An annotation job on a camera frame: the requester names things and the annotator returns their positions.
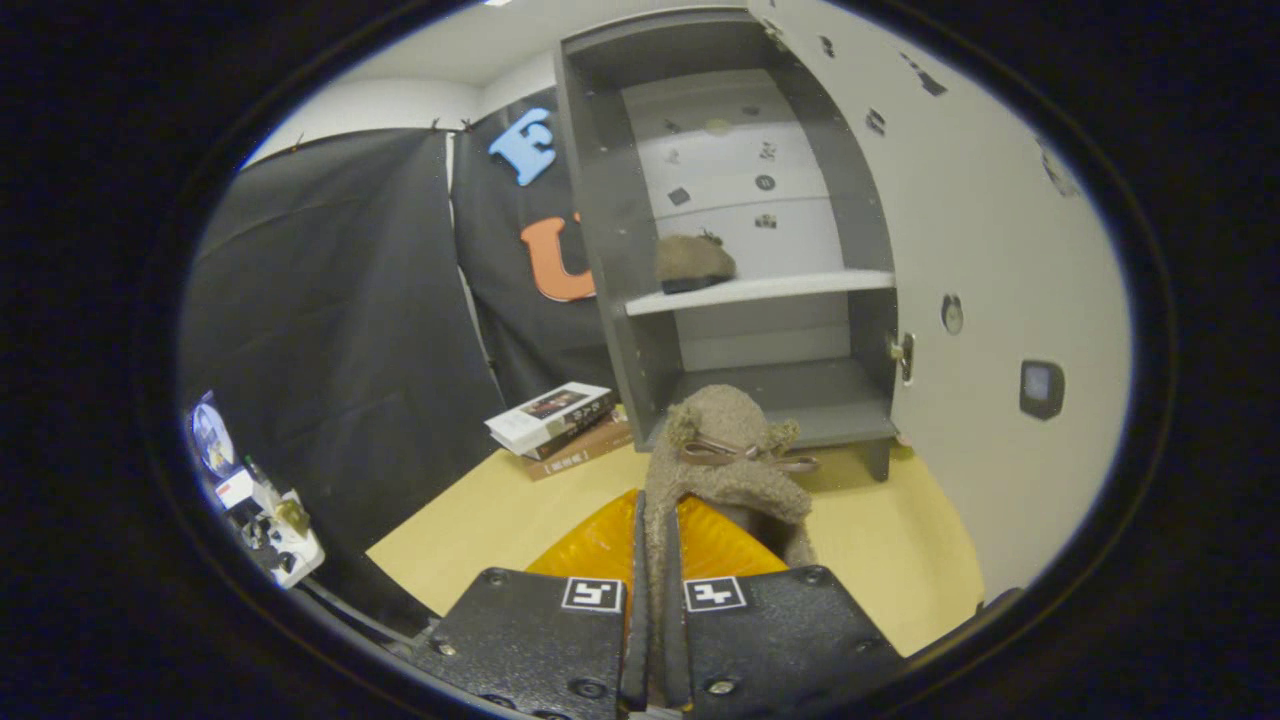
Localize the brown book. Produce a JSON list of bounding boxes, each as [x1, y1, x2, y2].
[[520, 405, 636, 482]]

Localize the grey shoe cabinet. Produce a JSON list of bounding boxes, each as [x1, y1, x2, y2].
[[555, 10, 901, 482]]

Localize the white shoe cabinet door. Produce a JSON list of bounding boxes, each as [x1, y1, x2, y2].
[[750, 0, 1136, 601]]

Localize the white book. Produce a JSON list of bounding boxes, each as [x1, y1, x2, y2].
[[485, 382, 618, 459]]

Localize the white cluttered equipment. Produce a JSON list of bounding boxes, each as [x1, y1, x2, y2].
[[188, 390, 326, 589]]

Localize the brown fuzzy shoe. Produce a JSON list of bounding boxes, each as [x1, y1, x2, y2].
[[655, 232, 738, 295], [643, 385, 821, 701]]

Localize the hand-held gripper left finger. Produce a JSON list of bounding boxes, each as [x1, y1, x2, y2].
[[425, 490, 649, 720]]

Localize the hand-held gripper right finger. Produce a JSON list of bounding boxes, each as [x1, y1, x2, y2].
[[662, 495, 906, 720]]

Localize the black backdrop cloth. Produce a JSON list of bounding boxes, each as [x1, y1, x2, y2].
[[180, 88, 621, 611]]

